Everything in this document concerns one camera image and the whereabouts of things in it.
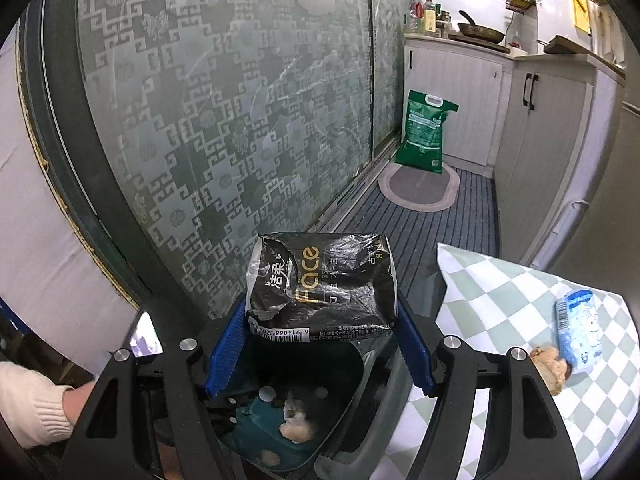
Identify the grey oval mat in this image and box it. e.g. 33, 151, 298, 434
377, 162, 461, 214

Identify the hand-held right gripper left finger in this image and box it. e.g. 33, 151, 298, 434
60, 294, 251, 480

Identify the yellow hanging bag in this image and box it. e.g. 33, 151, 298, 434
570, 0, 606, 36

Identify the patterned glass sliding door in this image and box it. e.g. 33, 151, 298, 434
367, 0, 418, 156
20, 0, 396, 321

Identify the teal plastic bin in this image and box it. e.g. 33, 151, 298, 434
200, 310, 441, 480

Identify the blue white packet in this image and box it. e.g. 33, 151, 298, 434
555, 288, 601, 376

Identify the white curved handle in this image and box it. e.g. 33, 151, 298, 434
552, 200, 591, 241

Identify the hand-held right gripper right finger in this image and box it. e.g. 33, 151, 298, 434
395, 300, 583, 480

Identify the green white checked tablecloth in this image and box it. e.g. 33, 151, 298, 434
400, 242, 640, 480

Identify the black frying pan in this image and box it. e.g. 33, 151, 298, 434
457, 10, 506, 44

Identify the person's left forearm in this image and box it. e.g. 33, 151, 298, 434
0, 360, 96, 448

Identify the white kitchen cabinet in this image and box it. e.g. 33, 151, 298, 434
492, 52, 626, 271
402, 35, 516, 168

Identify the black tissue packet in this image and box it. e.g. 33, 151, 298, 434
245, 231, 399, 345

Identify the row of condiment bottles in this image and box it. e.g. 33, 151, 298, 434
404, 0, 453, 39

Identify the green rice bag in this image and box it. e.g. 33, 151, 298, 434
395, 89, 460, 175

